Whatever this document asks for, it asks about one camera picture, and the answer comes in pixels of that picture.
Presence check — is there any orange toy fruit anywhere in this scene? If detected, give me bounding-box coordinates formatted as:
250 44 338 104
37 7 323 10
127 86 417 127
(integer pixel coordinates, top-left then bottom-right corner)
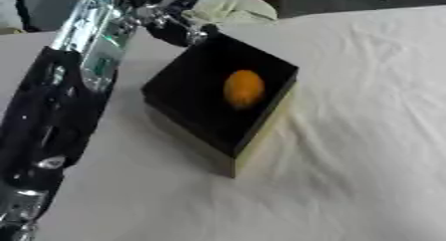
221 69 269 111

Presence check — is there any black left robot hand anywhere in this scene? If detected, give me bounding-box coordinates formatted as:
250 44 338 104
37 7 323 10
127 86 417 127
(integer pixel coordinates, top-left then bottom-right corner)
118 0 223 49

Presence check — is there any black box with tan sides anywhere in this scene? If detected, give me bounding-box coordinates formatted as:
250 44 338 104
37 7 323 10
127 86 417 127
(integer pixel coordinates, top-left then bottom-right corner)
139 32 302 179

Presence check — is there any pale crumpled fabric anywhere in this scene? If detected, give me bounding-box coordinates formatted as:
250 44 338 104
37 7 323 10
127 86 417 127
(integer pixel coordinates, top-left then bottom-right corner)
182 0 279 29

